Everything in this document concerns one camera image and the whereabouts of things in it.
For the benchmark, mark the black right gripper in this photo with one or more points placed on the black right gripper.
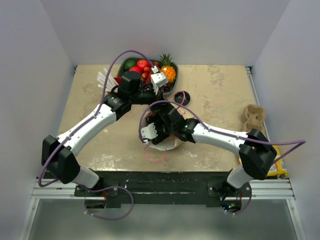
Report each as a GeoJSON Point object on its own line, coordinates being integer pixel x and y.
{"type": "Point", "coordinates": [161, 136]}

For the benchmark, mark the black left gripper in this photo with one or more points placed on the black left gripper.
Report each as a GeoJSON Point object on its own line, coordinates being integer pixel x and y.
{"type": "Point", "coordinates": [157, 97]}

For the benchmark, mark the paper bag pink handles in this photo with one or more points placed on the paper bag pink handles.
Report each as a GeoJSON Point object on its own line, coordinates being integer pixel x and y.
{"type": "Point", "coordinates": [165, 140]}

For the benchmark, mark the black coffee cup lid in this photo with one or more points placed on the black coffee cup lid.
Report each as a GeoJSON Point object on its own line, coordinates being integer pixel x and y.
{"type": "Point", "coordinates": [182, 97]}

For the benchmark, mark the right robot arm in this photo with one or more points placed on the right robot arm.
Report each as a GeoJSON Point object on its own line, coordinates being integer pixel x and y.
{"type": "Point", "coordinates": [256, 153]}

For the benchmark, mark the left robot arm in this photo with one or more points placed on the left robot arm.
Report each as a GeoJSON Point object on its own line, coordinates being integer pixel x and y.
{"type": "Point", "coordinates": [59, 153]}

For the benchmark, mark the dark red grape bunch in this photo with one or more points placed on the dark red grape bunch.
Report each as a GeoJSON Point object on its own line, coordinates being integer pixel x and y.
{"type": "Point", "coordinates": [167, 88]}

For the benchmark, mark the red apple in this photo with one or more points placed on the red apple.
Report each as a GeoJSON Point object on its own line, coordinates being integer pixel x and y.
{"type": "Point", "coordinates": [142, 64]}
{"type": "Point", "coordinates": [136, 69]}

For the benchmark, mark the red plastic cup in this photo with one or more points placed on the red plastic cup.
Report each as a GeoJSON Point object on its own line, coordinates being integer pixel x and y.
{"type": "Point", "coordinates": [117, 80]}

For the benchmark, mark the orange plastic pineapple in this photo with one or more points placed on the orange plastic pineapple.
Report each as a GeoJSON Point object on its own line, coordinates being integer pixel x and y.
{"type": "Point", "coordinates": [167, 67]}

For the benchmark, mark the green lime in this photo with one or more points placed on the green lime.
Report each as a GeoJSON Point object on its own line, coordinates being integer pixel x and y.
{"type": "Point", "coordinates": [129, 64]}

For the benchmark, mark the dark green fruit tray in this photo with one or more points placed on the dark green fruit tray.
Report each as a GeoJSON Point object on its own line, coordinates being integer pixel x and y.
{"type": "Point", "coordinates": [121, 71]}

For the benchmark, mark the brown cardboard cup carrier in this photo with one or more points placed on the brown cardboard cup carrier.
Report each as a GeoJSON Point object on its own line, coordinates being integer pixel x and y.
{"type": "Point", "coordinates": [254, 117]}

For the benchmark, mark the yellow snack bag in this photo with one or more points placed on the yellow snack bag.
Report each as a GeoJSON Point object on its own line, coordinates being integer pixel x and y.
{"type": "Point", "coordinates": [278, 169]}

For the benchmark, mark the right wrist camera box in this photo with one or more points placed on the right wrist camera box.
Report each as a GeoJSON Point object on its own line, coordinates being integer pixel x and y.
{"type": "Point", "coordinates": [148, 133]}

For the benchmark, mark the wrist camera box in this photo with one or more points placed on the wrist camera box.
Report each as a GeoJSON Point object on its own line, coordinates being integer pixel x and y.
{"type": "Point", "coordinates": [148, 133]}
{"type": "Point", "coordinates": [159, 79]}

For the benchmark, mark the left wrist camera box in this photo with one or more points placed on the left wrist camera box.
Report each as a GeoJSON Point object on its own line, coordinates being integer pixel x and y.
{"type": "Point", "coordinates": [159, 79]}

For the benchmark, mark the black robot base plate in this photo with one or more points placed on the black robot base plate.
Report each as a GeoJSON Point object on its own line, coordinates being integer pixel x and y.
{"type": "Point", "coordinates": [162, 188]}

